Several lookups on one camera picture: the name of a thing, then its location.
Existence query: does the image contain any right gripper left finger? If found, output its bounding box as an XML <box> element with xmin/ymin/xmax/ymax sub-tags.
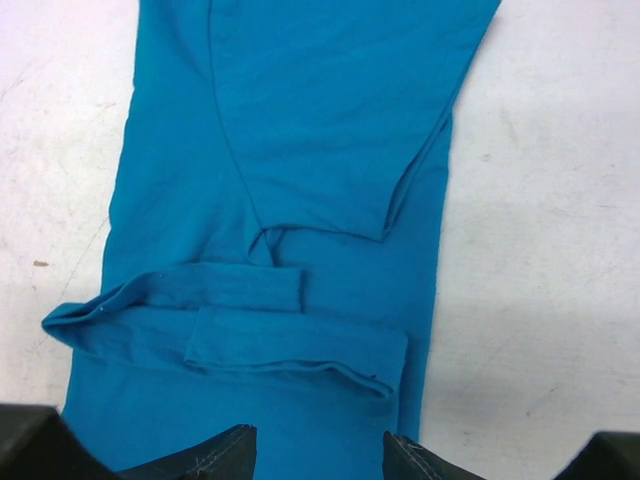
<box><xmin>1</xmin><ymin>404</ymin><xmax>257</xmax><ymax>480</ymax></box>

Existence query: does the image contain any blue t shirt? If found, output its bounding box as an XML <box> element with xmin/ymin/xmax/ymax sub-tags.
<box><xmin>43</xmin><ymin>1</ymin><xmax>498</xmax><ymax>479</ymax></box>

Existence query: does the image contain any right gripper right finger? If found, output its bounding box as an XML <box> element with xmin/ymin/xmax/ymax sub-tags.
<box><xmin>382</xmin><ymin>431</ymin><xmax>639</xmax><ymax>480</ymax></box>

